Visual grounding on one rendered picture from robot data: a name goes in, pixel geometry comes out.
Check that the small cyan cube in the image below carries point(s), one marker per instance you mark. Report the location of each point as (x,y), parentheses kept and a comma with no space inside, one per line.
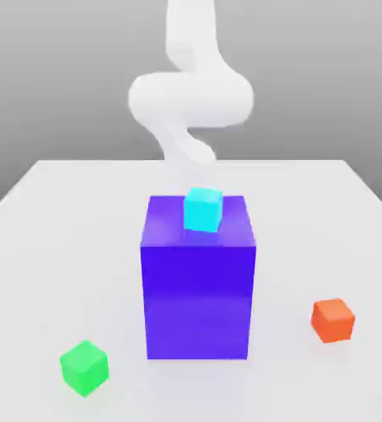
(202,212)

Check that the large purple box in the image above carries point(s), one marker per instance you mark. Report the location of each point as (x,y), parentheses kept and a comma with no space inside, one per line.
(197,296)

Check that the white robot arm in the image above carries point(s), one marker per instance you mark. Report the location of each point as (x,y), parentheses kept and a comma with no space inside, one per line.
(191,99)

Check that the small green cube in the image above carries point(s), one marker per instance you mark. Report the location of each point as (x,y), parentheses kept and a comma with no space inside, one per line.
(84,368)

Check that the small orange cube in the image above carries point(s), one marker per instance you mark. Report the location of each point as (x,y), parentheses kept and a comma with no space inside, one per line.
(333,321)

